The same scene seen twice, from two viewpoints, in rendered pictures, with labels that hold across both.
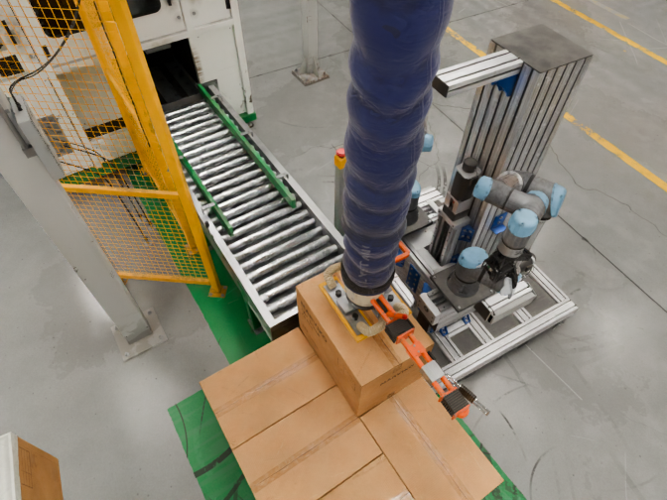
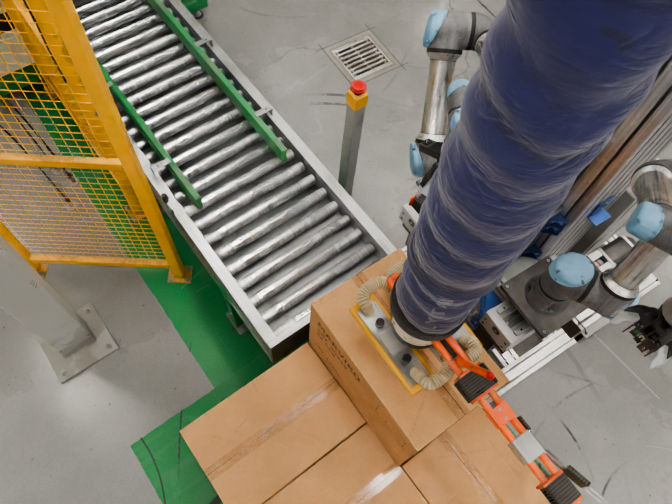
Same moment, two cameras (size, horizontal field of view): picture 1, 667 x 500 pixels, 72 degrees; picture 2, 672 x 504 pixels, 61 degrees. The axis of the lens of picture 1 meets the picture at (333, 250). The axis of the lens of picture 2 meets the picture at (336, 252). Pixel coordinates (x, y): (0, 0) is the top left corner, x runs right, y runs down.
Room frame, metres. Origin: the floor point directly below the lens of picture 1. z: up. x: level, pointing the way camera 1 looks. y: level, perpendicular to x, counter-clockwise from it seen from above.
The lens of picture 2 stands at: (0.52, 0.25, 2.80)
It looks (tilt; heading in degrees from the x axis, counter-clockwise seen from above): 63 degrees down; 350
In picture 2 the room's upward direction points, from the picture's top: 7 degrees clockwise
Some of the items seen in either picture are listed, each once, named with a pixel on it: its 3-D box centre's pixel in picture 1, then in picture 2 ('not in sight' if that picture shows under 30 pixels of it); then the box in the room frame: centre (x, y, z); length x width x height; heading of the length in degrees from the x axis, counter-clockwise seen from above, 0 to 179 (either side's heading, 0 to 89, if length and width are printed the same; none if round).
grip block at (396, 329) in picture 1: (399, 328); (475, 382); (0.90, -0.27, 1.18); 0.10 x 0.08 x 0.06; 121
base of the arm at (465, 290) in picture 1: (465, 278); (552, 289); (1.22, -0.62, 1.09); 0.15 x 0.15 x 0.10
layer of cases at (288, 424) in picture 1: (341, 439); (373, 487); (0.69, -0.06, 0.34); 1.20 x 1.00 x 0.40; 34
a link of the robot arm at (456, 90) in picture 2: not in sight; (467, 102); (1.58, -0.25, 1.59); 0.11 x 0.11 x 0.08; 84
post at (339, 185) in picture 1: (339, 211); (348, 163); (2.16, -0.04, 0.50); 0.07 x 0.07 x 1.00; 34
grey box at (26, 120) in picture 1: (39, 138); not in sight; (1.52, 1.23, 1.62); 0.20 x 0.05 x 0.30; 34
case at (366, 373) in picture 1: (359, 332); (399, 357); (1.11, -0.14, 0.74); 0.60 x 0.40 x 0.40; 32
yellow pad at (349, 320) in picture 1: (346, 306); (392, 341); (1.06, -0.06, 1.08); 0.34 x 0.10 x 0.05; 31
